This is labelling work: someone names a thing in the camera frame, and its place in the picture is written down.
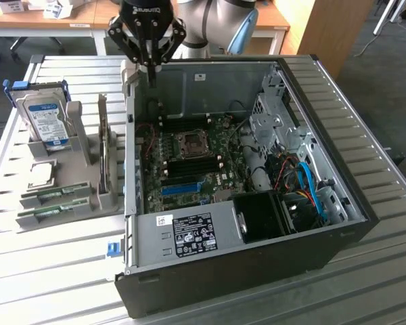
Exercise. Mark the graphics card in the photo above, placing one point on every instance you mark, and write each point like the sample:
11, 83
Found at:
104, 155

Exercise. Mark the grey parts rack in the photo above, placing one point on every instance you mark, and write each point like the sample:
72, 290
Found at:
88, 159

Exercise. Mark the black RAM slot bank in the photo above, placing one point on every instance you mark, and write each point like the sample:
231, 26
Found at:
184, 123
193, 166

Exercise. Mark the white cardboard box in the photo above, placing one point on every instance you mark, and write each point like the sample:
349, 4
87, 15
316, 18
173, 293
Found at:
11, 6

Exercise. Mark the black fan shroud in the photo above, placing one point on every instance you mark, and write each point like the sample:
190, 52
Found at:
257, 216

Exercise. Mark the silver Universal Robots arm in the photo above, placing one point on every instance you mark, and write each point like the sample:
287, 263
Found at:
216, 23

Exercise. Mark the green RAM stick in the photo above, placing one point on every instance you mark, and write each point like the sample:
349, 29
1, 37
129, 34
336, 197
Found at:
64, 191
61, 208

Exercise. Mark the metal disk bay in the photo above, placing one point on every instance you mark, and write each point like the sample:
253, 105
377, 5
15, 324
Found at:
267, 128

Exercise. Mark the silver CPU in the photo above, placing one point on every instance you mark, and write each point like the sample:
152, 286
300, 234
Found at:
42, 176

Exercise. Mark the black open PC case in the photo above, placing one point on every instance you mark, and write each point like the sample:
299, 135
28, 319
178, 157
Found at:
223, 291

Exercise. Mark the white printed box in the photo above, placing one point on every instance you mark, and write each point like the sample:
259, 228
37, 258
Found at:
55, 9

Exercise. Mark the metal CPU socket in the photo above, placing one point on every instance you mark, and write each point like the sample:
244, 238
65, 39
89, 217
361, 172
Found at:
193, 144

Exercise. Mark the wooden cabinet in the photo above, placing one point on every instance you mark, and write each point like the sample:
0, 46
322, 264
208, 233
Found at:
328, 30

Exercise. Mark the white table legs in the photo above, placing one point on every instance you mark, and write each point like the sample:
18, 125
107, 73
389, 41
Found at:
379, 17

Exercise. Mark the hard disk with blue label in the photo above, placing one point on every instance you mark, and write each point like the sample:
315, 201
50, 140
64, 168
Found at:
45, 118

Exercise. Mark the green motherboard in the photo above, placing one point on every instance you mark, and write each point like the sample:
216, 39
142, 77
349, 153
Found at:
223, 176

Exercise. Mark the blue case latch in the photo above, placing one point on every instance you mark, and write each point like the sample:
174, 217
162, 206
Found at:
113, 249

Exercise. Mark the grey power supply unit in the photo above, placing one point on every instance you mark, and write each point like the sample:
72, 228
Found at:
149, 243

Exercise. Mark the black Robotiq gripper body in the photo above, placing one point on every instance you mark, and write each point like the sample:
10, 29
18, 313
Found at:
145, 17

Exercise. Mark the blue disk caddy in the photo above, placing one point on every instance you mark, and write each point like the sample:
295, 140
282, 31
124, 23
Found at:
20, 84

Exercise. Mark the wooden desk with white frame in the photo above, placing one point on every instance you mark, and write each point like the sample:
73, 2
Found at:
54, 22

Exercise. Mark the blue expansion slot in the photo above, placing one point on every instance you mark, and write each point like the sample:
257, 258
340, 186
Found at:
181, 189

